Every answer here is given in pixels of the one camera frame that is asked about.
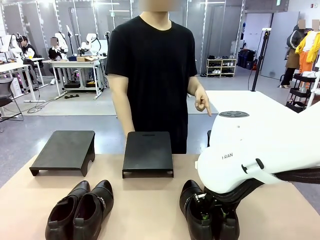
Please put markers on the seated person with headset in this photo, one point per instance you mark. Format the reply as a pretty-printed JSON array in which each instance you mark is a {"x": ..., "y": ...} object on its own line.
[{"x": 28, "y": 50}]

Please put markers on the brown cardboard box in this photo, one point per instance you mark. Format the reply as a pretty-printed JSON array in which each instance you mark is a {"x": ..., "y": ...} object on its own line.
[{"x": 83, "y": 59}]

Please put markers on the black stand with arched sides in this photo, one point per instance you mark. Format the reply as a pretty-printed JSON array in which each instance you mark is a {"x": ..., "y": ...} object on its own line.
[{"x": 65, "y": 150}]

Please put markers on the person in black t-shirt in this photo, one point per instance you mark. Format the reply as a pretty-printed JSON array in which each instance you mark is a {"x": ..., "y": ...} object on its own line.
[{"x": 150, "y": 75}]

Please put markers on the white desk with cardboard box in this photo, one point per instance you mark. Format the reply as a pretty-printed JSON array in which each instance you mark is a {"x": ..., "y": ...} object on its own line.
[{"x": 75, "y": 63}]

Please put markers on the black shoe stand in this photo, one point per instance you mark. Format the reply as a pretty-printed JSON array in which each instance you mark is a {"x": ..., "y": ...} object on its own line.
[{"x": 209, "y": 138}]

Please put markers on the white desk with grey legs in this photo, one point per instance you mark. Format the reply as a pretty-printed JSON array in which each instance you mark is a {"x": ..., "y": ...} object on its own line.
[{"x": 15, "y": 67}]

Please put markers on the black tripod pole with camera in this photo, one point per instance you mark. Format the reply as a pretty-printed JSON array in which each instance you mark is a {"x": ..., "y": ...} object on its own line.
[{"x": 257, "y": 70}]

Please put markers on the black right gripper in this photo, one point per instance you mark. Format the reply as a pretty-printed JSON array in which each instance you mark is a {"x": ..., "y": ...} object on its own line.
[{"x": 217, "y": 200}]

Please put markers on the black power strip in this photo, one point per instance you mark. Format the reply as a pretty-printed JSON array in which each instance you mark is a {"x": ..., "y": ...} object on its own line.
[{"x": 70, "y": 96}]

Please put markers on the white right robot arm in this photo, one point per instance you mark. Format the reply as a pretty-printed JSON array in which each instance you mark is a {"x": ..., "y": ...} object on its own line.
[{"x": 250, "y": 145}]

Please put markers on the person's left hand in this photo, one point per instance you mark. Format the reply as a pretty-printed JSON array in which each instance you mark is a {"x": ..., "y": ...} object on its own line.
[{"x": 200, "y": 100}]

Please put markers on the person's right hand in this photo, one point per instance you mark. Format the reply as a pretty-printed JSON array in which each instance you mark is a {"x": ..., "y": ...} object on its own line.
[{"x": 127, "y": 131}]

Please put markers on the white metal rack frame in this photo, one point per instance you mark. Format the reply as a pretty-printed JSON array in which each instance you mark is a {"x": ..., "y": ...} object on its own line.
[{"x": 313, "y": 90}]

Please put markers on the large white table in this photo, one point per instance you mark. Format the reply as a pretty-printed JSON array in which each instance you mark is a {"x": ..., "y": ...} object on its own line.
[{"x": 250, "y": 100}]

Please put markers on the seated person in black-white top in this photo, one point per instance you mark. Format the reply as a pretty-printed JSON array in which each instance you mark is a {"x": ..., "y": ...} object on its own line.
[{"x": 56, "y": 51}]

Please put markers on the person's right forearm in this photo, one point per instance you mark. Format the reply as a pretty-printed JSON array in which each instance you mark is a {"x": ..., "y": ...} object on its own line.
[{"x": 122, "y": 115}]

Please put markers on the black utility cart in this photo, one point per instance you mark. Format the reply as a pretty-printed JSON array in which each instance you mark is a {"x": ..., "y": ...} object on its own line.
[{"x": 300, "y": 92}]

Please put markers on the person's left forearm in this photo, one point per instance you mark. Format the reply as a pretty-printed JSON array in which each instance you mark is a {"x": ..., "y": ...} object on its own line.
[{"x": 193, "y": 83}]

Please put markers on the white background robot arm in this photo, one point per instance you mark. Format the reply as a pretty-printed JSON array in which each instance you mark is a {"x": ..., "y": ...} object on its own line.
[
  {"x": 11, "y": 46},
  {"x": 90, "y": 43},
  {"x": 61, "y": 41}
]

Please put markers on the mannequin with dark jacket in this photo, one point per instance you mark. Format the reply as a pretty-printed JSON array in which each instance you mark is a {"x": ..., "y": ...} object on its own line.
[{"x": 292, "y": 50}]

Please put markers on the wooden shoe rack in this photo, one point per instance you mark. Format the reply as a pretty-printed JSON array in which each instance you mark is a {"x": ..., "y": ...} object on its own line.
[{"x": 221, "y": 68}]

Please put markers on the black storage bins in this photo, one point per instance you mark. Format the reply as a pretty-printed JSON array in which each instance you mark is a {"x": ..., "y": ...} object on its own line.
[{"x": 246, "y": 58}]

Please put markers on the mannequin with yellow jacket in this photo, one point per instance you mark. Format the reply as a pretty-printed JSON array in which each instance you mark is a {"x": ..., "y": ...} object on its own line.
[{"x": 308, "y": 45}]

